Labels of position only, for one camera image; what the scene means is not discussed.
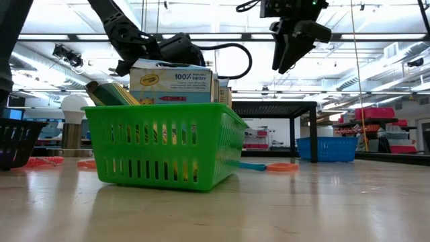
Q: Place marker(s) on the light blue crayola box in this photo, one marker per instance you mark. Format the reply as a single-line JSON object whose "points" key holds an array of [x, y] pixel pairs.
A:
{"points": [[168, 84]]}

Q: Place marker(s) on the black rig-mounted camera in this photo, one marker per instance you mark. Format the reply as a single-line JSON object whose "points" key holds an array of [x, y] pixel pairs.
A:
{"points": [[67, 55], [416, 62]]}

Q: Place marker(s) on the black metal rig frame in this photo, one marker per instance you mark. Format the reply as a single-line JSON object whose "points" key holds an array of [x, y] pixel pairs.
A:
{"points": [[386, 158]]}

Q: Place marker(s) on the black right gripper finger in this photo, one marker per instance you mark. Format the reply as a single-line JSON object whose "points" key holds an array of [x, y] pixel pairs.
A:
{"points": [[279, 43], [302, 37]]}

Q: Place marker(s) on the black plastic basket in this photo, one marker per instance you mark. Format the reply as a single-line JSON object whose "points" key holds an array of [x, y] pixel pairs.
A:
{"points": [[20, 141]]}

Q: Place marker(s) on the blue plastic basket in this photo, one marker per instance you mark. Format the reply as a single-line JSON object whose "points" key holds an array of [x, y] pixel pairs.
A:
{"points": [[336, 149]]}

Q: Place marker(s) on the black perforated metal stand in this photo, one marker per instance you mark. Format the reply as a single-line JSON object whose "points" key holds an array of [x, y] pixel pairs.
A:
{"points": [[275, 109]]}

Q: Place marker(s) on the white rack with red bins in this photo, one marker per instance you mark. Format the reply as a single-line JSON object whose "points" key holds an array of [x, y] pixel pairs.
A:
{"points": [[258, 139]]}

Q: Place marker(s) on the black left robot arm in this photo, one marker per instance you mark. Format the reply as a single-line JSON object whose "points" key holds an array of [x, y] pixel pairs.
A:
{"points": [[127, 33]]}

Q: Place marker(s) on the white bulb brass lamp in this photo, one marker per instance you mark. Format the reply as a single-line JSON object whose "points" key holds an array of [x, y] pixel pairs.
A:
{"points": [[74, 107]]}

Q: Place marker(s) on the green plastic basket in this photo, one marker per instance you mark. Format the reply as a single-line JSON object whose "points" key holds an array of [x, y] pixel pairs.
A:
{"points": [[151, 174]]}

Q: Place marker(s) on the yellow green Crayola crayon box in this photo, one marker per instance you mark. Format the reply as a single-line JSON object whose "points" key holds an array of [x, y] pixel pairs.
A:
{"points": [[225, 97], [111, 95]]}

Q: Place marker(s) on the overhead LED light bar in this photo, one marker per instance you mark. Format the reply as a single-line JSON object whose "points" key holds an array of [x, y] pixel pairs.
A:
{"points": [[369, 36]]}

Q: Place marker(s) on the red storage bin rack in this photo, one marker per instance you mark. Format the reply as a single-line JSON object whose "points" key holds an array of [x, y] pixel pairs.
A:
{"points": [[374, 113]]}

